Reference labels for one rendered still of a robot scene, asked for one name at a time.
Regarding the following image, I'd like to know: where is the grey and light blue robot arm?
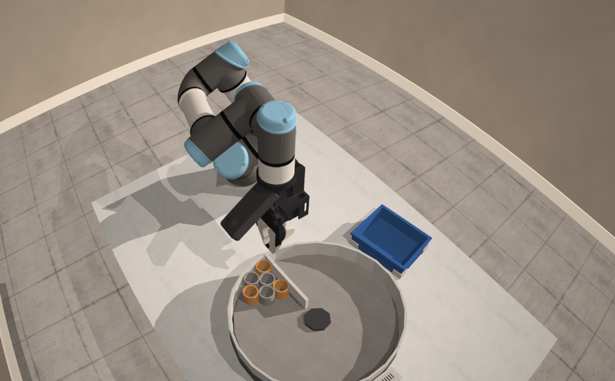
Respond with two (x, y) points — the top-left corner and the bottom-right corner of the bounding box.
(178, 41), (297, 241)

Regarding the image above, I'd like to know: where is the blue crate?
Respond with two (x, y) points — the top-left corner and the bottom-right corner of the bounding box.
(350, 204), (432, 279)

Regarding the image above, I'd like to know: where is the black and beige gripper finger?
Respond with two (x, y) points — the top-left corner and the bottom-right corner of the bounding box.
(256, 218), (270, 248)
(268, 220), (295, 254)

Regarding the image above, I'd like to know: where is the bronze bushing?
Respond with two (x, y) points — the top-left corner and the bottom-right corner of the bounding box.
(242, 285), (259, 306)
(256, 260), (272, 276)
(273, 279), (289, 300)

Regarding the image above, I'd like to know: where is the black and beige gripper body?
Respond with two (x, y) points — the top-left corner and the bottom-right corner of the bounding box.
(256, 159), (309, 229)

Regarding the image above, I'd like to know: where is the grey metal bushing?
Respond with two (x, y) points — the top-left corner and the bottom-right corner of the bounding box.
(259, 285), (275, 306)
(260, 272), (275, 287)
(244, 271), (260, 290)

